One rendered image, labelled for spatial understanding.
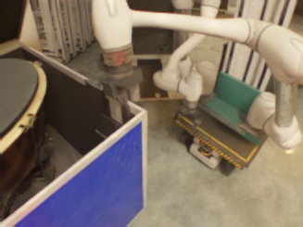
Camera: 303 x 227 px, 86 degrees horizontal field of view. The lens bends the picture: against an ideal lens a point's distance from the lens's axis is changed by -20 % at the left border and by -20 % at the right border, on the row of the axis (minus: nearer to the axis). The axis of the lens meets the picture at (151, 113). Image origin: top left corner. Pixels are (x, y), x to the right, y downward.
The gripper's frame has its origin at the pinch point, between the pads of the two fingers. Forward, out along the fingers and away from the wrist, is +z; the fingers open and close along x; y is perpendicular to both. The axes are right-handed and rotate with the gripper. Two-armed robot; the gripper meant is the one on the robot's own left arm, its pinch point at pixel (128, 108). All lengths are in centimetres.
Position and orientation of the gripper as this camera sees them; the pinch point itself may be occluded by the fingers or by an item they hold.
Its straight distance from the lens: 68.5
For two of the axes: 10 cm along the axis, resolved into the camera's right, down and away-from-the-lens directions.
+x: 6.2, -5.1, 5.9
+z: 1.1, 8.1, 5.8
